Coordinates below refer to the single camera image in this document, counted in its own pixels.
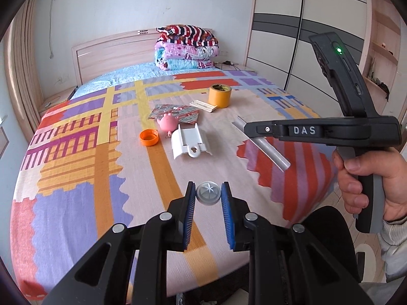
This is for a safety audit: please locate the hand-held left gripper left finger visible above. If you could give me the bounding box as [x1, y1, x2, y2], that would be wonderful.
[41, 181, 196, 305]

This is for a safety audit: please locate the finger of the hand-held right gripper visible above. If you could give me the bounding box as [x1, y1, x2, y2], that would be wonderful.
[244, 121, 280, 139]

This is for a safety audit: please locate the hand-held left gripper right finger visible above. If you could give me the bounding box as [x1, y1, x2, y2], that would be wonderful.
[221, 182, 374, 305]

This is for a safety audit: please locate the grey round plastic lid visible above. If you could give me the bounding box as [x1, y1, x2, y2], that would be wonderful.
[196, 182, 221, 204]

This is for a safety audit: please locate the grey plastic tube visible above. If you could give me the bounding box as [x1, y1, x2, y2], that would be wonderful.
[231, 116, 291, 171]

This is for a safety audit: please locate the yellow tape roll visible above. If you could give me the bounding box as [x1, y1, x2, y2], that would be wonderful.
[209, 83, 232, 109]

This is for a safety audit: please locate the white label strip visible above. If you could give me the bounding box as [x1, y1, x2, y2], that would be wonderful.
[190, 101, 217, 113]

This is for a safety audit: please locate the white plastic bracket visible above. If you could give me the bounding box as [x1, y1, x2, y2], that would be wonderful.
[171, 124, 213, 159]

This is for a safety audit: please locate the orange bottle cap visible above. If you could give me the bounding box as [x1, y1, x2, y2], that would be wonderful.
[139, 129, 159, 147]

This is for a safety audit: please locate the pink pig toy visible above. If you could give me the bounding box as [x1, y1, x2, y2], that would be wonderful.
[158, 114, 179, 139]

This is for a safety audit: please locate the person's right forearm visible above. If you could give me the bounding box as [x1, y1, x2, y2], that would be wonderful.
[380, 214, 407, 261]

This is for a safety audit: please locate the person's right hand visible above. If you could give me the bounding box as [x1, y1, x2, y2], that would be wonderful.
[332, 148, 407, 221]

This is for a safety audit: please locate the wooden nightstand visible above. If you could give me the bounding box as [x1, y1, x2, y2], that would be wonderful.
[38, 84, 78, 115]
[213, 62, 255, 72]

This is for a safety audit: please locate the wooden open shelf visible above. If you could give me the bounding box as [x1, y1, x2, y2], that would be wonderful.
[359, 0, 407, 115]

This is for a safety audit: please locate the bed with colourful sheet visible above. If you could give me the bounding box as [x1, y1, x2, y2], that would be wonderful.
[11, 70, 338, 299]

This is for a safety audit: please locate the light blue folded quilt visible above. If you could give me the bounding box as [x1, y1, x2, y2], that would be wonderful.
[156, 58, 214, 70]

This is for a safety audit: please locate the pink floral folded quilt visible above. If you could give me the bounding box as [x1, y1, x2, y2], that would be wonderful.
[155, 40, 220, 62]

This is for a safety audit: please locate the white and grey wardrobe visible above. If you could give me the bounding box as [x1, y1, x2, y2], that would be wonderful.
[245, 0, 372, 93]

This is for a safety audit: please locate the red striped folded quilt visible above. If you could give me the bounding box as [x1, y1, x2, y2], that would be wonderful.
[156, 24, 214, 50]

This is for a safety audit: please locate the light blue bed sheet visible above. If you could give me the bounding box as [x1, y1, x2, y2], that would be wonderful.
[70, 61, 223, 99]

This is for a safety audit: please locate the wooden bed headboard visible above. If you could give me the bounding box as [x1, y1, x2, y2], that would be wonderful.
[71, 27, 220, 86]

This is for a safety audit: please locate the beige curtain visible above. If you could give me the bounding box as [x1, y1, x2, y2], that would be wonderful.
[6, 0, 45, 134]

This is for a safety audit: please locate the hanging wall cable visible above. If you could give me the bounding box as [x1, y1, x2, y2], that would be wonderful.
[48, 6, 54, 59]

